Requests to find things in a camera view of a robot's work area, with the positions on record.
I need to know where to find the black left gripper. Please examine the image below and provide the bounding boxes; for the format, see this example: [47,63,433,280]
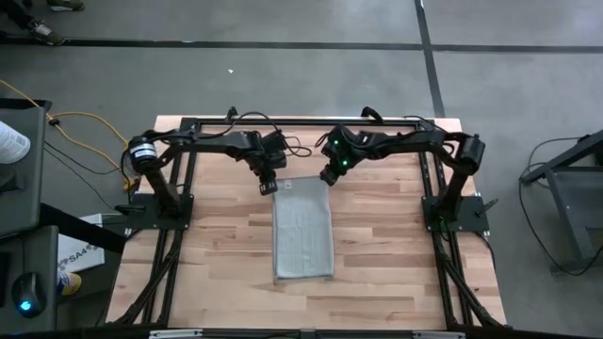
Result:
[257,130,288,197]

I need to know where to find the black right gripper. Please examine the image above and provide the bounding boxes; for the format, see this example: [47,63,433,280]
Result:
[318,123,362,187]

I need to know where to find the grey microfiber towel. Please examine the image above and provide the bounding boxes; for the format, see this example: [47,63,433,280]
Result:
[271,175,335,283]

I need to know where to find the black diagonal bar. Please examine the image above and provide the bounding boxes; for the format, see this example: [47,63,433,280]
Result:
[40,202,128,255]

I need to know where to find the white box with print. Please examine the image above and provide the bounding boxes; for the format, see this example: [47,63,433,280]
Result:
[56,213,106,275]

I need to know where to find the black crossbar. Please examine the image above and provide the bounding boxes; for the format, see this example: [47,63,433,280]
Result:
[0,324,603,339]

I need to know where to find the dark grey metal stand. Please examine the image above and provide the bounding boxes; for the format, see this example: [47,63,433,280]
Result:
[517,127,603,275]

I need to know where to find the dark grey cabinet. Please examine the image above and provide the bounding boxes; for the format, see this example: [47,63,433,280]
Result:
[0,97,54,240]

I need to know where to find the dark grey side table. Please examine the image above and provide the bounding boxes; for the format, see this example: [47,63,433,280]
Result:
[0,224,61,334]

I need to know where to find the person's dark shoe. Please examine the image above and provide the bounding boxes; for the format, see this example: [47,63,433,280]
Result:
[26,17,67,47]
[45,0,87,13]

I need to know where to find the white labelled container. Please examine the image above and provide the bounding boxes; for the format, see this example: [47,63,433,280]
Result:
[0,120,32,166]

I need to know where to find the black computer mouse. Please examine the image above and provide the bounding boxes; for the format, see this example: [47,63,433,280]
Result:
[10,271,47,320]

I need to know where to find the person's leg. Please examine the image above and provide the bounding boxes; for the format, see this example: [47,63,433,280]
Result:
[0,0,37,29]

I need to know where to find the black left wrist camera cable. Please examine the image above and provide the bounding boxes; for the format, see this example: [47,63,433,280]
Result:
[214,110,314,159]

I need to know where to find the black metal table frame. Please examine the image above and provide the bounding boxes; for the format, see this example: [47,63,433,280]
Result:
[106,115,509,331]

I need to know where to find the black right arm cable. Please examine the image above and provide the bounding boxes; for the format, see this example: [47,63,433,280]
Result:
[402,114,467,142]

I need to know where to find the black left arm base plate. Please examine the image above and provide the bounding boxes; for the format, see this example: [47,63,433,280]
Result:
[114,191,195,233]

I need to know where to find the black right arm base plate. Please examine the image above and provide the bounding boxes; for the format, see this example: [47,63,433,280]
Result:
[420,194,499,235]

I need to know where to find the silver bracket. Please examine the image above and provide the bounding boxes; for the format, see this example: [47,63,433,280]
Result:
[148,329,204,339]
[412,330,466,339]

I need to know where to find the yellow extension cable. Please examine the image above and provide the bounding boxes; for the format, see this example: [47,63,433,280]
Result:
[0,78,141,192]

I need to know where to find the black floor cables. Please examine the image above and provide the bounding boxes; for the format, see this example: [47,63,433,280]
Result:
[43,139,124,212]

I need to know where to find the black floor cable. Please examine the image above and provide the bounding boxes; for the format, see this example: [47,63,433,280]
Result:
[515,135,603,279]

